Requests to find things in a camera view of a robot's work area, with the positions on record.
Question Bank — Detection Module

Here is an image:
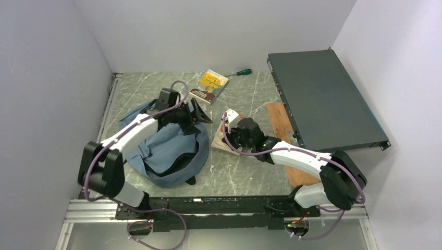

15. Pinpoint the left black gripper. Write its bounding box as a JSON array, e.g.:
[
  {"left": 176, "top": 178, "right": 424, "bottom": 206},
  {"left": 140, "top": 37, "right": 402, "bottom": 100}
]
[{"left": 169, "top": 98, "right": 212, "bottom": 136}]

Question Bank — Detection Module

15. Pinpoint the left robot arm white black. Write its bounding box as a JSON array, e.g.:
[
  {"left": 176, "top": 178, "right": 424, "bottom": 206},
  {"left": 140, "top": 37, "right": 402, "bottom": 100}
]
[{"left": 78, "top": 88, "right": 212, "bottom": 219}]

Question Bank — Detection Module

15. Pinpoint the blue grey backpack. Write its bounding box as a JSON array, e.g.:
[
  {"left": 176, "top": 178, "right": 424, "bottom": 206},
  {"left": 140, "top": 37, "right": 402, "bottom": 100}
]
[{"left": 111, "top": 103, "right": 209, "bottom": 188}]

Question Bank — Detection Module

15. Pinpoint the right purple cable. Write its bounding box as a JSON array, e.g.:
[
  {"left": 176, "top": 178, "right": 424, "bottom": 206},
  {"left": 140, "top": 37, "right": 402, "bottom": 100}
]
[{"left": 220, "top": 112, "right": 367, "bottom": 242}]

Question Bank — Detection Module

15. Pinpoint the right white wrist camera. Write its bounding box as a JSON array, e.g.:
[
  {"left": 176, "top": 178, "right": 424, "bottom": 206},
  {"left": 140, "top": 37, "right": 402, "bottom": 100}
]
[{"left": 223, "top": 109, "right": 243, "bottom": 133}]

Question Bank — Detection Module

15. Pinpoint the dark rack server box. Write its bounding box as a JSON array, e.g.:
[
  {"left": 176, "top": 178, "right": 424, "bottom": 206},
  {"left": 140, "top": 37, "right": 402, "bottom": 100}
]
[{"left": 267, "top": 48, "right": 391, "bottom": 153}]

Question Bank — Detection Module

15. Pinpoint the brown wooden board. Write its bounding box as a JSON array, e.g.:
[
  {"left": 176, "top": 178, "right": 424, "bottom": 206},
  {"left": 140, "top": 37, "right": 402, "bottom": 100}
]
[{"left": 265, "top": 103, "right": 321, "bottom": 188}]

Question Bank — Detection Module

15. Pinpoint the green handled screwdriver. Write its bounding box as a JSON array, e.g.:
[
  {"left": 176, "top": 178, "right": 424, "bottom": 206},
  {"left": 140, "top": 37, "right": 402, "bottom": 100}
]
[{"left": 226, "top": 69, "right": 252, "bottom": 77}]

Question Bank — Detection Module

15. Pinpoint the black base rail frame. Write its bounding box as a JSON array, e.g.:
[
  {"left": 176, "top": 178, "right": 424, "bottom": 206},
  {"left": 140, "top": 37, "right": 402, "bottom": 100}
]
[{"left": 65, "top": 195, "right": 367, "bottom": 232}]

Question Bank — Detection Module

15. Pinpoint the yellow small book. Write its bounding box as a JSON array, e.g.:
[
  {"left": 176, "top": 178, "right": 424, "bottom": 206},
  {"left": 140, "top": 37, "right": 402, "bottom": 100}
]
[{"left": 197, "top": 69, "right": 229, "bottom": 96}]

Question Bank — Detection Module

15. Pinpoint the orange children's book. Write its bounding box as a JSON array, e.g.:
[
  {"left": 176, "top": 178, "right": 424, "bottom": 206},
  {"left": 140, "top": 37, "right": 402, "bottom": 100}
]
[{"left": 211, "top": 113, "right": 246, "bottom": 156}]

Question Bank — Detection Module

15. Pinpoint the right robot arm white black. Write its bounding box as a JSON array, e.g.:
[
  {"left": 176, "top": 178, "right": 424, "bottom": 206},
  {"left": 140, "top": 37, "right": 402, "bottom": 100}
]
[{"left": 222, "top": 114, "right": 367, "bottom": 216}]

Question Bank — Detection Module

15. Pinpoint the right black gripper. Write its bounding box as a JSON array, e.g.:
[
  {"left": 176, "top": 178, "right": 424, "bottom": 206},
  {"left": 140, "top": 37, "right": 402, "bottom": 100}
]
[{"left": 223, "top": 121, "right": 254, "bottom": 151}]

